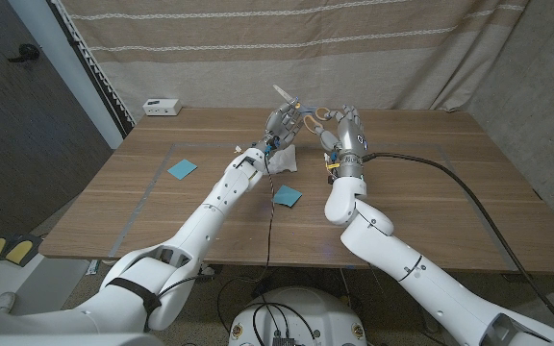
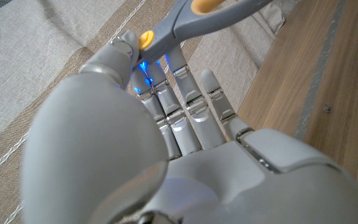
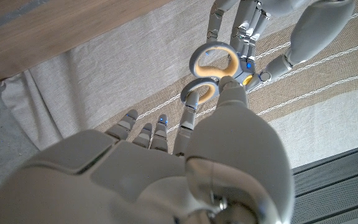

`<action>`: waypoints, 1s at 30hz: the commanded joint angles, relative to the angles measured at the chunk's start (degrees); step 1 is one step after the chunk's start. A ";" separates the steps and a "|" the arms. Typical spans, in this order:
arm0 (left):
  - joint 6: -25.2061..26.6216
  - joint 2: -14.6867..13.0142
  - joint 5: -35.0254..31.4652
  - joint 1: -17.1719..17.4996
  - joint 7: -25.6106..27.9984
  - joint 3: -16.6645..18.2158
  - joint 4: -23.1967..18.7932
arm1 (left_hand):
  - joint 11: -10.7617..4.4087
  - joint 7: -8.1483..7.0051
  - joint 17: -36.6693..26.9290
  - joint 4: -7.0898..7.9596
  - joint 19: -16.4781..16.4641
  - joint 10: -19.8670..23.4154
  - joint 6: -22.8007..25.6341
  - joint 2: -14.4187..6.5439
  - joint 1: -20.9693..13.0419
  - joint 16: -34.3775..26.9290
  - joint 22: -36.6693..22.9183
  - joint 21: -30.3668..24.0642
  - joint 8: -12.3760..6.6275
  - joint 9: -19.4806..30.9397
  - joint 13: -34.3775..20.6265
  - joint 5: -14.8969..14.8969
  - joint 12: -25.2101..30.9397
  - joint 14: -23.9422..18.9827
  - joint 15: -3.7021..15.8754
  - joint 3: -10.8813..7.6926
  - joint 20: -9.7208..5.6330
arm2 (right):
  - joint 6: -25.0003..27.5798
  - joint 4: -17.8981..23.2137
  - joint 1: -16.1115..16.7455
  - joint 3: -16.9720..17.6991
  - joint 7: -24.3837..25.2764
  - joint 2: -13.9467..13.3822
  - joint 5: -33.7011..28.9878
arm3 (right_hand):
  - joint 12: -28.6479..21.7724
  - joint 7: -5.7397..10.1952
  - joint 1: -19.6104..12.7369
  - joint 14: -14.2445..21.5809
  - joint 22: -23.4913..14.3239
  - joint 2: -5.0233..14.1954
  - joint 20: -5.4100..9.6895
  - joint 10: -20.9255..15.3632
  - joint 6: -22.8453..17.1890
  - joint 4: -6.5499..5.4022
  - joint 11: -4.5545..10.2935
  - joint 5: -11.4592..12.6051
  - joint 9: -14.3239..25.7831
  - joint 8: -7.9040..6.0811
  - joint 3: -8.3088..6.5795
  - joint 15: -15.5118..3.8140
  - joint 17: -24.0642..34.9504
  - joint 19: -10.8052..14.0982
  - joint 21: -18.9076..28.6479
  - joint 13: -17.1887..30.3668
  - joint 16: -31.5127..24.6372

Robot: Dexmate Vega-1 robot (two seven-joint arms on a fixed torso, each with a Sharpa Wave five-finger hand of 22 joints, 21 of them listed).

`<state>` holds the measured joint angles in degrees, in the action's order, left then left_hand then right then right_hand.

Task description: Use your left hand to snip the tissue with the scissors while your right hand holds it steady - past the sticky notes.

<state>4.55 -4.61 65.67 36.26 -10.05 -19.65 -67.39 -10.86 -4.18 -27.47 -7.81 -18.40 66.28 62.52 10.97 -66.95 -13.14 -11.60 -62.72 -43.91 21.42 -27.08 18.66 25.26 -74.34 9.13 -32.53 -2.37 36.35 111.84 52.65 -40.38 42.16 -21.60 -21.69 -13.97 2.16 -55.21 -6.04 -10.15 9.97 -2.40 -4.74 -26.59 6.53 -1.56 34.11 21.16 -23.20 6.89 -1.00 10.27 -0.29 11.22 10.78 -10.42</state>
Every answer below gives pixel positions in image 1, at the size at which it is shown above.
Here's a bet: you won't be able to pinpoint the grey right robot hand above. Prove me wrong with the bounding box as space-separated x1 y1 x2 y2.
314 105 368 180

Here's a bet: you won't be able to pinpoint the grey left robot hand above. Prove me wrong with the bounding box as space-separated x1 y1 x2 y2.
263 98 305 150

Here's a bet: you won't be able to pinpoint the orange-handled scissors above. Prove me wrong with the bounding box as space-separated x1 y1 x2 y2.
272 84 331 136

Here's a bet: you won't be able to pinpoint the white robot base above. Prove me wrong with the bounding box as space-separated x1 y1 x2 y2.
228 285 368 346

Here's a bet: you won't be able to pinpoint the white crumpled tissue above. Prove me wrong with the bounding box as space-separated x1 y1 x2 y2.
267 143 299 174

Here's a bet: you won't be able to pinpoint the blue sticky note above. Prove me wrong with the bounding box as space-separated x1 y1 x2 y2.
271 184 304 209
166 158 199 181

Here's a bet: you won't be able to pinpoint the beige striped curtain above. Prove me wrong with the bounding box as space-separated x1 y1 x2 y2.
60 0 531 121

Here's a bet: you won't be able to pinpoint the white power strip box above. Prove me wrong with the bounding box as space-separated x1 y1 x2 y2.
142 98 183 117

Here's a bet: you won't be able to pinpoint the black strip with lace trim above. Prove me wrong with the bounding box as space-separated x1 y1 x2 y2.
48 0 138 140

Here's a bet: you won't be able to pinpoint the white floor panel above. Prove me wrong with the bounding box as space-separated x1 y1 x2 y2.
0 233 93 318

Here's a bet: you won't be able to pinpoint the white robot torso edge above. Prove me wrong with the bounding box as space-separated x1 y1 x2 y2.
0 333 165 346

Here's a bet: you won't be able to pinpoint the white sneaker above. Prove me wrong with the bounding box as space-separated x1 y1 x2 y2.
0 291 16 316

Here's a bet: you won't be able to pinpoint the thin dark left wrist cable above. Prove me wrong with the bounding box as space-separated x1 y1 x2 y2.
216 158 277 333

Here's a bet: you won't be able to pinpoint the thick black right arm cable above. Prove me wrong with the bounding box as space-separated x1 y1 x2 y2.
362 151 554 335

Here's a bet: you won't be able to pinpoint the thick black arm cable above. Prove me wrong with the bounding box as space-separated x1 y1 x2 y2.
156 271 215 299
362 151 554 335

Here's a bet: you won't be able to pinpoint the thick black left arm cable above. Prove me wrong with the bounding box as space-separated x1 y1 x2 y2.
156 271 215 299

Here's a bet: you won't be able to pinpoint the black cable on base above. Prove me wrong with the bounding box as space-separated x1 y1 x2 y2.
252 302 317 345

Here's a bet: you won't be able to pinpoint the white door frame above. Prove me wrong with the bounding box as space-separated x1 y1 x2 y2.
7 0 125 150

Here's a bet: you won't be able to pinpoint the black door handle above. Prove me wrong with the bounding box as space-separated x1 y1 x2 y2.
7 43 41 63

